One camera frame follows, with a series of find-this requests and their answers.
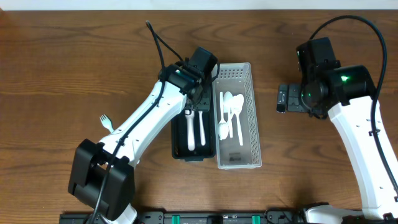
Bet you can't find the small white spoon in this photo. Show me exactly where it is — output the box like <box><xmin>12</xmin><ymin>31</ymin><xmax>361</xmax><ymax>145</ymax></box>
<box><xmin>198</xmin><ymin>111</ymin><xmax>206</xmax><ymax>146</ymax></box>

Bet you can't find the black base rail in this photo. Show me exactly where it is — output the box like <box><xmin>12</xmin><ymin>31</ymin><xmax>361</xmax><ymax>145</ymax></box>
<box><xmin>58</xmin><ymin>210</ymin><xmax>371</xmax><ymax>224</ymax></box>

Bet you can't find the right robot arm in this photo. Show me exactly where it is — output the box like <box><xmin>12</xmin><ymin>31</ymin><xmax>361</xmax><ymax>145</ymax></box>
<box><xmin>276</xmin><ymin>37</ymin><xmax>397</xmax><ymax>223</ymax></box>

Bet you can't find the white spoon diagonal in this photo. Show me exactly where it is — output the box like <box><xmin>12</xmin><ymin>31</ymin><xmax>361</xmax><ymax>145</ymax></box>
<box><xmin>223</xmin><ymin>91</ymin><xmax>233</xmax><ymax>138</ymax></box>

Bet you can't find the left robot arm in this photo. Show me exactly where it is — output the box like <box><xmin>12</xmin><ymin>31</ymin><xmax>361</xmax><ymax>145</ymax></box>
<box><xmin>68</xmin><ymin>47</ymin><xmax>220</xmax><ymax>223</ymax></box>

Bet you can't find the clear plastic basket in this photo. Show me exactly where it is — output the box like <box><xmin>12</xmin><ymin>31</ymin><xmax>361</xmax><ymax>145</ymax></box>
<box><xmin>212</xmin><ymin>62</ymin><xmax>262</xmax><ymax>170</ymax></box>

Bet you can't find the mint green plastic fork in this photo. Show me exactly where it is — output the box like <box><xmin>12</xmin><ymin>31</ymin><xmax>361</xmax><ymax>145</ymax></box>
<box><xmin>100</xmin><ymin>114</ymin><xmax>114</xmax><ymax>133</ymax></box>

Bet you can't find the black plastic basket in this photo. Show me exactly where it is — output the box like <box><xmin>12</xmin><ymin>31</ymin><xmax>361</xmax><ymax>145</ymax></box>
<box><xmin>167</xmin><ymin>64</ymin><xmax>215</xmax><ymax>162</ymax></box>

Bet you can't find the white plastic fork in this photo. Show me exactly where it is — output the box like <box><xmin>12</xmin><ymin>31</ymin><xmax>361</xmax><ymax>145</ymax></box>
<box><xmin>184</xmin><ymin>110</ymin><xmax>195</xmax><ymax>151</ymax></box>

